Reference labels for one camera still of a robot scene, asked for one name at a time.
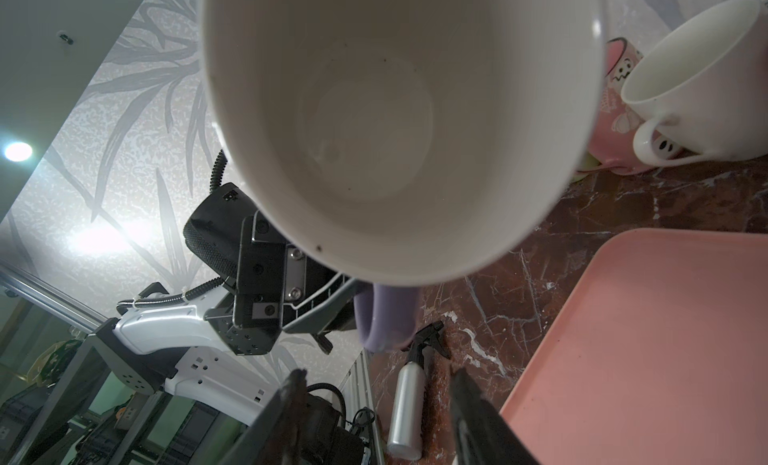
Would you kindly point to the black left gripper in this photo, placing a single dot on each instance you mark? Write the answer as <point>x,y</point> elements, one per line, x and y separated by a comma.
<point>280,290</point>

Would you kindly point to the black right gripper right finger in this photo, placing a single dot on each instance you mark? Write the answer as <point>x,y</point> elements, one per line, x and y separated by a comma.
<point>481,435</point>

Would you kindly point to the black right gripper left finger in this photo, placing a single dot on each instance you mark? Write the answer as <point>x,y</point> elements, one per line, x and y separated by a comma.
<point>275,437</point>

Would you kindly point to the purple mug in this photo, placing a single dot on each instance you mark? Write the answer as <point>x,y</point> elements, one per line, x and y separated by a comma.
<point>403,143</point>

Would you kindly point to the pink mug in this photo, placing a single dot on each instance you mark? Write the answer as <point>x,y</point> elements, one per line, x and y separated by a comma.
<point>612,139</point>

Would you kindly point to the white mug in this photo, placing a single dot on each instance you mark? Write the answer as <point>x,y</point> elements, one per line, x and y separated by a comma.
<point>702,91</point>

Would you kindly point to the light green mug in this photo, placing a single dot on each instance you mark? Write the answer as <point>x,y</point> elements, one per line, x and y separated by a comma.
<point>587,165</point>

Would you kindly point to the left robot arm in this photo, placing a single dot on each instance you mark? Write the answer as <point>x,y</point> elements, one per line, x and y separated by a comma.
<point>191,344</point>

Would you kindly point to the silver spray bottle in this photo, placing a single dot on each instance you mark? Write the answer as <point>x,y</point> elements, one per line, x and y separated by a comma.
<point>405,433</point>

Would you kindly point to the pink plastic tray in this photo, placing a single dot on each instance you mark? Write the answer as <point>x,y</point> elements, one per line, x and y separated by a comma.
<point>659,356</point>

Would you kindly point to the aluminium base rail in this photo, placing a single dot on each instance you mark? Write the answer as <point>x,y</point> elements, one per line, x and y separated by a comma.
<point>362,418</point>

